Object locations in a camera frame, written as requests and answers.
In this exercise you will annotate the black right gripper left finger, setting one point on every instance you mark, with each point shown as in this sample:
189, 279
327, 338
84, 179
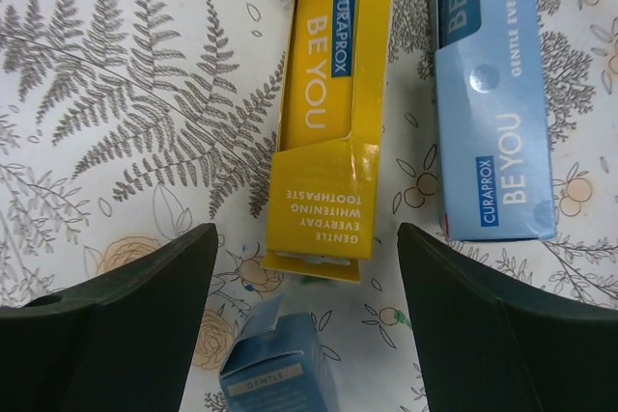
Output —
122, 341

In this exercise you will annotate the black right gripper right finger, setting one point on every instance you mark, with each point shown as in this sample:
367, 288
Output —
488, 342

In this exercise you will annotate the light blue toothpaste box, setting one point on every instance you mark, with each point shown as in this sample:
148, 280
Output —
492, 119

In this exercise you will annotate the yellow toothpaste box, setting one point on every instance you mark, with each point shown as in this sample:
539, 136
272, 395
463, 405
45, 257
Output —
325, 169

